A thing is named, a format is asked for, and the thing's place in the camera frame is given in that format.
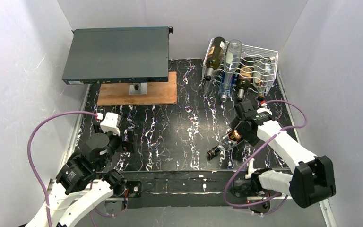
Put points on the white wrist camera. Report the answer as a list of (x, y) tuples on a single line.
[(109, 122), (263, 108)]

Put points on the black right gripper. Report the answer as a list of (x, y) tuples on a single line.
[(236, 126)]

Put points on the white wire wine rack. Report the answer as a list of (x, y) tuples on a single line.
[(258, 55)]

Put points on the dark wine bottle white label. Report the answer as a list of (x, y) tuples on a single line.
[(214, 57)]

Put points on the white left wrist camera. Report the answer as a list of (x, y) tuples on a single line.
[(109, 122)]

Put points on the wooden board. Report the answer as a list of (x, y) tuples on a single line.
[(157, 93)]

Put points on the white plastic peg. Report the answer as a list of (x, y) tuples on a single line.
[(250, 169)]

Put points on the grey network switch box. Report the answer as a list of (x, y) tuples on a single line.
[(118, 55)]

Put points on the clear glass bottle gold label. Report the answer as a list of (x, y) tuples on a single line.
[(208, 83)]

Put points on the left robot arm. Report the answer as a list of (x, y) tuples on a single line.
[(82, 184)]

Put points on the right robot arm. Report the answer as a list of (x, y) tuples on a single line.
[(312, 179)]

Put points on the clear glass bottle tall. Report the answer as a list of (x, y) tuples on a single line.
[(232, 56)]

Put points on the metal stand post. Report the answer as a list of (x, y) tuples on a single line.
[(138, 89)]

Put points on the dark green bottle silver neck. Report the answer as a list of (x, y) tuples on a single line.
[(244, 78)]

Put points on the clear bottle black cap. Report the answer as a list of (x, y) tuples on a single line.
[(230, 140)]

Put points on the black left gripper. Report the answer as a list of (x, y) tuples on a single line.
[(128, 140)]

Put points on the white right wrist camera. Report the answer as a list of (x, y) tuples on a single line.
[(263, 108)]

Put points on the blue rectangular glass bottle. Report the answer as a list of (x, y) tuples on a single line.
[(225, 86)]

